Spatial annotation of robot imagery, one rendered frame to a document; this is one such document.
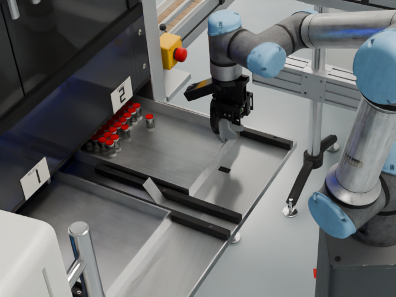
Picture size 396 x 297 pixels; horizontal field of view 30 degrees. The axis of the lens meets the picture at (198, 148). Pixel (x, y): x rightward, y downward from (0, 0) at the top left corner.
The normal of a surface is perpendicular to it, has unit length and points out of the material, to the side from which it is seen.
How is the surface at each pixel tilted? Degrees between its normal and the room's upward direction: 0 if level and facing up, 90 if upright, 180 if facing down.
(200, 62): 0
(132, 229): 0
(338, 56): 90
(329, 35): 86
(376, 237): 72
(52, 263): 90
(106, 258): 0
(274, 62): 90
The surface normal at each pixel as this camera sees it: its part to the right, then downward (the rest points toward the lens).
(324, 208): -0.75, 0.55
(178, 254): -0.06, -0.76
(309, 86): -0.49, 0.58
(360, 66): -0.73, 0.37
